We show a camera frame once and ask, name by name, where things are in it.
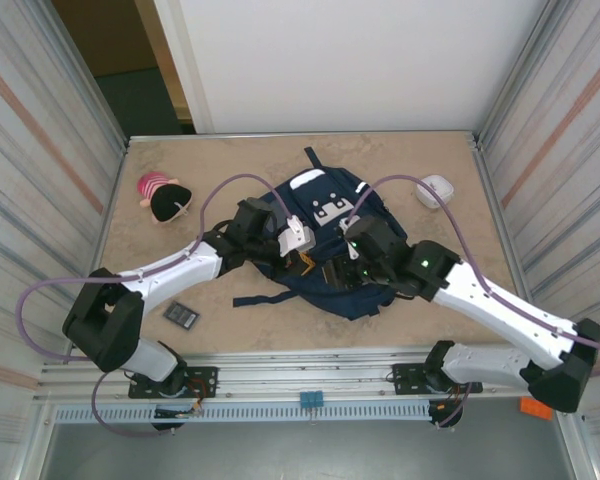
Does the navy blue backpack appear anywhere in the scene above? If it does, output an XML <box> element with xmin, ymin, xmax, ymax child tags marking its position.
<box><xmin>232</xmin><ymin>146</ymin><xmax>409</xmax><ymax>322</ymax></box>

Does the white round case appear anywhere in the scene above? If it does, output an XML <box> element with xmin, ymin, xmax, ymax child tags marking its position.
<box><xmin>415</xmin><ymin>174</ymin><xmax>455</xmax><ymax>210</ymax></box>

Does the plush doll with pink hat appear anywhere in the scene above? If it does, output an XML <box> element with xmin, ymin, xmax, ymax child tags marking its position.
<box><xmin>137</xmin><ymin>172</ymin><xmax>195</xmax><ymax>226</ymax></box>

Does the orange toy brick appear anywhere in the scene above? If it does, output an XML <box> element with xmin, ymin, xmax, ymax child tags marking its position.
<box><xmin>519</xmin><ymin>398</ymin><xmax>555</xmax><ymax>420</ymax></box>

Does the brown wooden door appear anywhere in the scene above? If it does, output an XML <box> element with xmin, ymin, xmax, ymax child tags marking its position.
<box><xmin>52</xmin><ymin>0</ymin><xmax>189</xmax><ymax>124</ymax></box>

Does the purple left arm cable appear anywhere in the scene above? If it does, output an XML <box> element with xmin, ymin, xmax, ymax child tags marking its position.
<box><xmin>17</xmin><ymin>172</ymin><xmax>296</xmax><ymax>440</ymax></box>

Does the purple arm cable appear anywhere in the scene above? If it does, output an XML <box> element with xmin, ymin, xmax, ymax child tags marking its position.
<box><xmin>17</xmin><ymin>172</ymin><xmax>296</xmax><ymax>440</ymax></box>
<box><xmin>347</xmin><ymin>173</ymin><xmax>600</xmax><ymax>431</ymax></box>

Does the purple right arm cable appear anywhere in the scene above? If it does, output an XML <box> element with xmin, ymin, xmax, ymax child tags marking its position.
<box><xmin>347</xmin><ymin>173</ymin><xmax>600</xmax><ymax>431</ymax></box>

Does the aluminium table edge frame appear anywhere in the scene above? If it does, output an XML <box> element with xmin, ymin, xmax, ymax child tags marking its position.
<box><xmin>122</xmin><ymin>130</ymin><xmax>546</xmax><ymax>357</ymax></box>

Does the aluminium front rail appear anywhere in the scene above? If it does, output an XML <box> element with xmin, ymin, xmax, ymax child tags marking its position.
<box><xmin>33</xmin><ymin>349</ymin><xmax>579</xmax><ymax>404</ymax></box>

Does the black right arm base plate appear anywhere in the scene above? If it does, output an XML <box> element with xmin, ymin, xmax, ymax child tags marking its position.
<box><xmin>390</xmin><ymin>362</ymin><xmax>484</xmax><ymax>397</ymax></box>

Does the white slotted cable duct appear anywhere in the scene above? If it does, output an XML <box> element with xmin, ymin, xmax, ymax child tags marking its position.
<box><xmin>102</xmin><ymin>402</ymin><xmax>434</xmax><ymax>425</ymax></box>

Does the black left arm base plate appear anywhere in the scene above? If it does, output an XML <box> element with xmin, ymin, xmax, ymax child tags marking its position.
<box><xmin>128</xmin><ymin>366</ymin><xmax>220</xmax><ymax>400</ymax></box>

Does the white door frame post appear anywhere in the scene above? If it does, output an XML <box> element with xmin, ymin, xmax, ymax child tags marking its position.
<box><xmin>152</xmin><ymin>0</ymin><xmax>216</xmax><ymax>135</ymax></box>

